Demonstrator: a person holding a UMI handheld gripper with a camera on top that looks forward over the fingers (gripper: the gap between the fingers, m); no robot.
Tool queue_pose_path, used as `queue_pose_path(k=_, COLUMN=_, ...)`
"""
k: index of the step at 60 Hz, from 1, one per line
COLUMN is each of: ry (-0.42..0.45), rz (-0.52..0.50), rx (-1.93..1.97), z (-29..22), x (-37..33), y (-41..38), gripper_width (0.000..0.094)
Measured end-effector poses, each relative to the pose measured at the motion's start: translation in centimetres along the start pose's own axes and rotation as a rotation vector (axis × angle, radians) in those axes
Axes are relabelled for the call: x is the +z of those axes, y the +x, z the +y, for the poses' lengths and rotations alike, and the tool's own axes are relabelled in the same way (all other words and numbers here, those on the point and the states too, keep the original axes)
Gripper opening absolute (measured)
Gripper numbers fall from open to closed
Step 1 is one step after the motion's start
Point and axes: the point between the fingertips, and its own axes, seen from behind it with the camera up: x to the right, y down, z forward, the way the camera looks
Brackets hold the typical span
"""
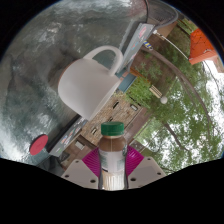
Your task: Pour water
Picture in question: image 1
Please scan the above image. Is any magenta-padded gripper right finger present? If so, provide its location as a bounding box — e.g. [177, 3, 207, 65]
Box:
[123, 145, 167, 191]

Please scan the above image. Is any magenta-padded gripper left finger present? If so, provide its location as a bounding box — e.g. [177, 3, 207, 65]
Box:
[61, 147, 103, 191]

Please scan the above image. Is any green-capped brown drink bottle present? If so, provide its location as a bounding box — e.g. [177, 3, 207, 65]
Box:
[98, 121, 129, 191]

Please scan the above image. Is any black laptop with stickers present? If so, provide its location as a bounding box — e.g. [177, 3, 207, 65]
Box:
[48, 116, 90, 158]

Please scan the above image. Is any tall tree, dark forked trunk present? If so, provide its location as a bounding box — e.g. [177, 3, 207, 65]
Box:
[133, 109, 224, 174]

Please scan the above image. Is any flat round red coaster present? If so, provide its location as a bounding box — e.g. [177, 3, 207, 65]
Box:
[29, 133, 50, 157]

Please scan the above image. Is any white ceramic mug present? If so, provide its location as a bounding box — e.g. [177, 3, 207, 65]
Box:
[57, 45, 124, 121]

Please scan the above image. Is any tall tree, leaning pale trunk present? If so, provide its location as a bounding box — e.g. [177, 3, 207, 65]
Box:
[139, 19, 224, 144]

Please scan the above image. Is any blue yellow striped cone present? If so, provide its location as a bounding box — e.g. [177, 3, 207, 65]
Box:
[143, 41, 155, 51]

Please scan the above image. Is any orange patio umbrella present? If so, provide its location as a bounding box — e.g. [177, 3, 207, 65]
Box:
[152, 28, 220, 66]

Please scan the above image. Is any grey mesh patio chair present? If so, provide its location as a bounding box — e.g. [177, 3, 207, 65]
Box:
[144, 0, 180, 32]

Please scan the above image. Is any grey wall utility box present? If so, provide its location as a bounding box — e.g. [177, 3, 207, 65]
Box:
[74, 139, 85, 150]

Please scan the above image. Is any wooden lamp post, white globe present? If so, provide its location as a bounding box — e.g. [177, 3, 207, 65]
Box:
[129, 67, 169, 105]

